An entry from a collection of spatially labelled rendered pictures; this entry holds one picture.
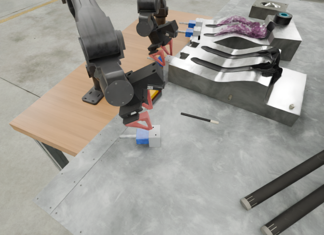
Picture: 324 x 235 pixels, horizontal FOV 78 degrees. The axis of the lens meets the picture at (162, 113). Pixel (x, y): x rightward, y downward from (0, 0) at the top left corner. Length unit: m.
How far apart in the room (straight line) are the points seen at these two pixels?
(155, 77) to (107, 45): 0.12
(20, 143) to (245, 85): 1.73
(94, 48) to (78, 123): 0.40
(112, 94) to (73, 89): 0.55
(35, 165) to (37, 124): 0.97
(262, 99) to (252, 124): 0.09
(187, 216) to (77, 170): 0.34
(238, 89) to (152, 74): 0.41
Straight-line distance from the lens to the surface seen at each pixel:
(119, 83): 0.39
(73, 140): 0.74
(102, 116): 0.77
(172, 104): 0.78
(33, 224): 1.60
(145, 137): 0.63
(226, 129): 0.73
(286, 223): 0.61
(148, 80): 0.45
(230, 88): 0.78
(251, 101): 0.79
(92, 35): 0.43
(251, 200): 0.60
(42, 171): 1.74
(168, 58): 0.93
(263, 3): 1.65
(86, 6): 0.49
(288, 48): 1.15
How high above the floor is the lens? 1.35
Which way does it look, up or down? 48 degrees down
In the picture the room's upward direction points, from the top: straight up
